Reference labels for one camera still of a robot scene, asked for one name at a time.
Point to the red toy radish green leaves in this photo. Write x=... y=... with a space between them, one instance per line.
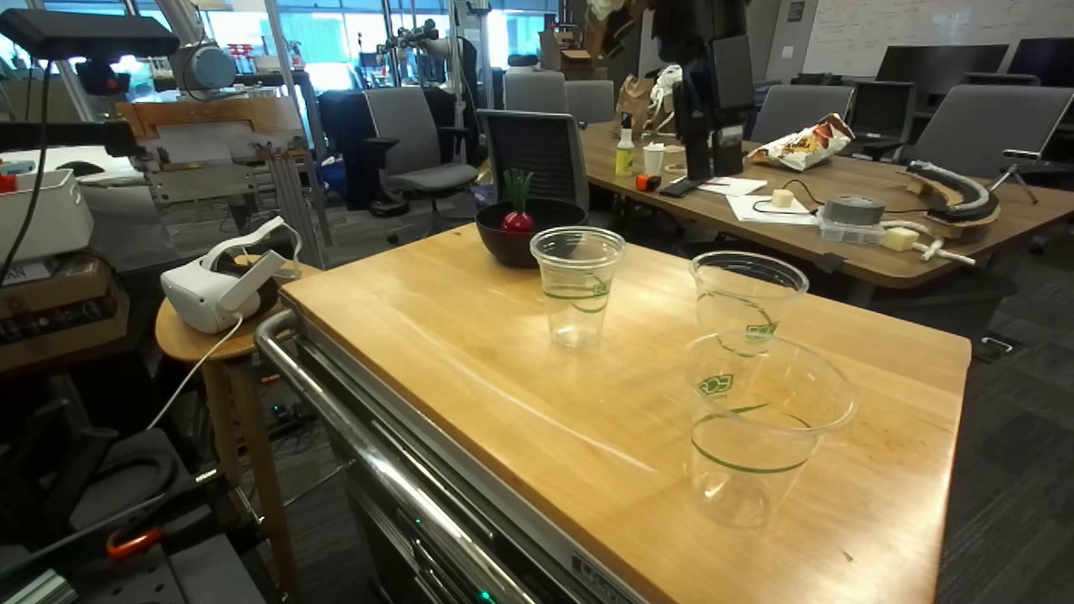
x=516 y=222

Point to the clear plastic cup green logo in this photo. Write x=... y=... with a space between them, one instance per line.
x=576 y=321
x=749 y=491
x=725 y=302

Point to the black bowl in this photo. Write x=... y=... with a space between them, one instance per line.
x=513 y=249

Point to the gray cart with wooden top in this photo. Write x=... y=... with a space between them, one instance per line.
x=503 y=392

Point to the small orange object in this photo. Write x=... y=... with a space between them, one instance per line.
x=644 y=183

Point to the yellow green bottle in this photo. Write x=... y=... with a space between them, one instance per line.
x=625 y=162

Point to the black phone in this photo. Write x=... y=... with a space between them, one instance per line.
x=675 y=190

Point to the small white cup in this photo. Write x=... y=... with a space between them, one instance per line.
x=656 y=160

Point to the gray office chair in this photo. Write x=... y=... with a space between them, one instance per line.
x=531 y=92
x=985 y=130
x=403 y=130
x=798 y=103
x=591 y=103

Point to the white paper sheet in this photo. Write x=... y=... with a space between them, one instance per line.
x=749 y=209
x=733 y=187

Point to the small cream roll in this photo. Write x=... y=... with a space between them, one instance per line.
x=783 y=199

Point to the chips bag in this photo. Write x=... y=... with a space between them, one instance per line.
x=798 y=146

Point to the clear plastic container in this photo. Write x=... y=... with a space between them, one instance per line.
x=849 y=236

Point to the gray tape roll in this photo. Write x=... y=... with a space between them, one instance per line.
x=852 y=209

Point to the white VR headset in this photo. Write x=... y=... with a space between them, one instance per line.
x=205 y=297

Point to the white machine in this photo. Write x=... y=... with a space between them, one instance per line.
x=213 y=169

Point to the round wooden stool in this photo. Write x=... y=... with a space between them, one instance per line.
x=185 y=339

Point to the white plug adapter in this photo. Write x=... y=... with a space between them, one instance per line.
x=899 y=240

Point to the black perforated breadboard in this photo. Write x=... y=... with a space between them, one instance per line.
x=213 y=575

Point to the curved black white headband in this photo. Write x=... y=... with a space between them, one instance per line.
x=975 y=193

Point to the black round floor device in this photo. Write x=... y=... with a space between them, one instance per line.
x=120 y=488

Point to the black computer monitor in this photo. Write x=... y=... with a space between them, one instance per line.
x=1040 y=62
x=942 y=64

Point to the orange clamp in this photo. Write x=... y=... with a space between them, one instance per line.
x=133 y=544

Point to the black keyboard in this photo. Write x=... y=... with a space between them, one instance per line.
x=53 y=321

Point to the white box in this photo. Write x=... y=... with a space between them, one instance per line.
x=44 y=222

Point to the brown office desk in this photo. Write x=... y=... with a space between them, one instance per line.
x=1033 y=212

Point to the black flat panel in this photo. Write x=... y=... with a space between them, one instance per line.
x=89 y=34

